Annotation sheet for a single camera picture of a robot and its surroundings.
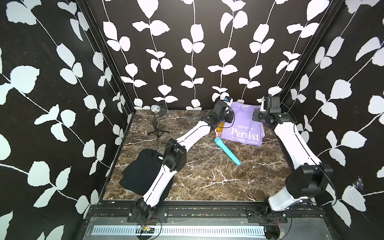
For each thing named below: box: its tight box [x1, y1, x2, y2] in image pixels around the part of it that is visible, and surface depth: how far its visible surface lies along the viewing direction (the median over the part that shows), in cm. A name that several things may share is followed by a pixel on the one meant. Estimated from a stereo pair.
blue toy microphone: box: [214, 137, 242, 166], surface depth 99 cm
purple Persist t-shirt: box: [220, 102, 265, 146], surface depth 93 cm
